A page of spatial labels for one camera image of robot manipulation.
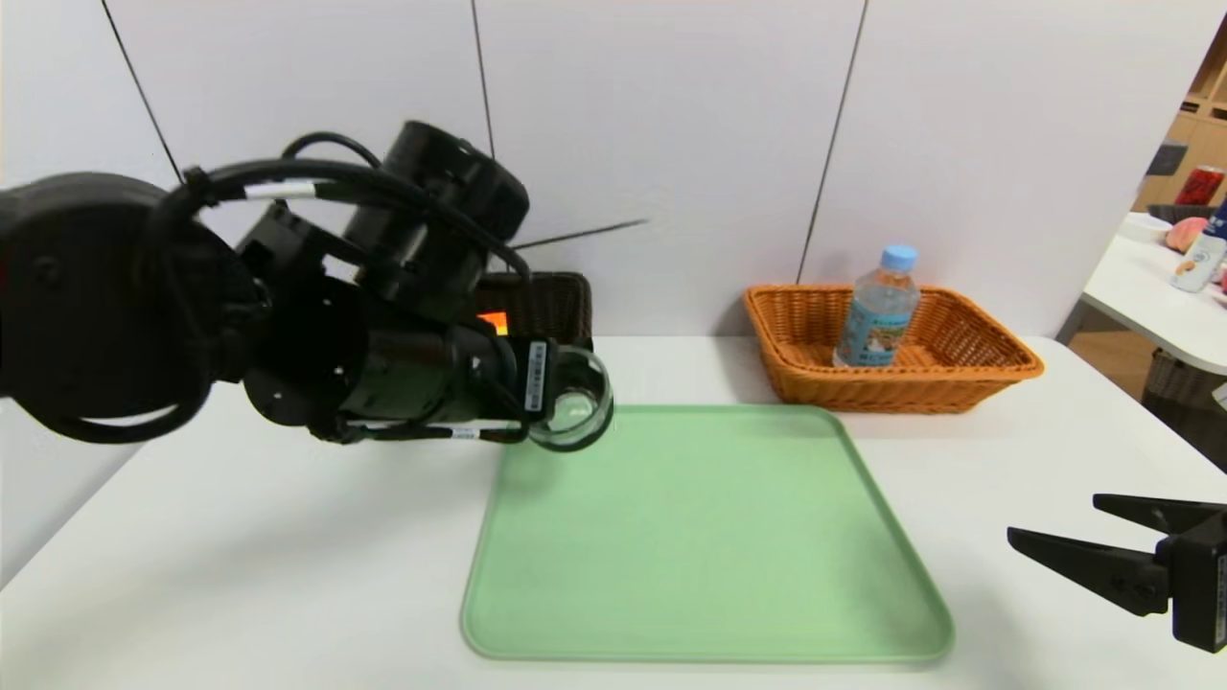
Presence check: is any red drink can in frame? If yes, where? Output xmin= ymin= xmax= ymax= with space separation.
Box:
xmin=1175 ymin=166 xmax=1226 ymax=207

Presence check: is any glass cup with black holder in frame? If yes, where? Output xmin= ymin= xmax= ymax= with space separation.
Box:
xmin=525 ymin=345 xmax=614 ymax=453

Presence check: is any grey woven bin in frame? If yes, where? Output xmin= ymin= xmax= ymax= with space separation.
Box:
xmin=1141 ymin=350 xmax=1214 ymax=408

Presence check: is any thin black cable tie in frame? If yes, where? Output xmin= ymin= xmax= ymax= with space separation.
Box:
xmin=513 ymin=218 xmax=651 ymax=252

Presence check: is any black camera cable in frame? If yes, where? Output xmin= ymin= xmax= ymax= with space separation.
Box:
xmin=144 ymin=132 xmax=534 ymax=288

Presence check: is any wooden shelf unit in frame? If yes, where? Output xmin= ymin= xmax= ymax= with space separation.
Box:
xmin=1131 ymin=14 xmax=1227 ymax=214

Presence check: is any light green plastic tray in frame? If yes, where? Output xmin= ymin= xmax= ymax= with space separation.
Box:
xmin=460 ymin=402 xmax=956 ymax=664

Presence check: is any orange wicker basket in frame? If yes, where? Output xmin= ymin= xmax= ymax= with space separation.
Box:
xmin=744 ymin=284 xmax=1046 ymax=415

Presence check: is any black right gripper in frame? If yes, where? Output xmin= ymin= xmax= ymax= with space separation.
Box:
xmin=1006 ymin=493 xmax=1227 ymax=655

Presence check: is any dark brown wicker basket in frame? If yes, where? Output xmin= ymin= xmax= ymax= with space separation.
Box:
xmin=475 ymin=271 xmax=593 ymax=351

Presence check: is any white bottle with orange print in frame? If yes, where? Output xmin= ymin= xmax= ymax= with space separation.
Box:
xmin=1170 ymin=198 xmax=1227 ymax=294

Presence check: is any pink peach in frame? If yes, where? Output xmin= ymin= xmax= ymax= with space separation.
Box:
xmin=1165 ymin=217 xmax=1211 ymax=256

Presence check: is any white background table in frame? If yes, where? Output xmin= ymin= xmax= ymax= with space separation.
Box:
xmin=1081 ymin=213 xmax=1227 ymax=377

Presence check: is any clear water bottle blue cap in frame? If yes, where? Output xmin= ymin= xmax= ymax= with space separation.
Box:
xmin=832 ymin=242 xmax=921 ymax=369

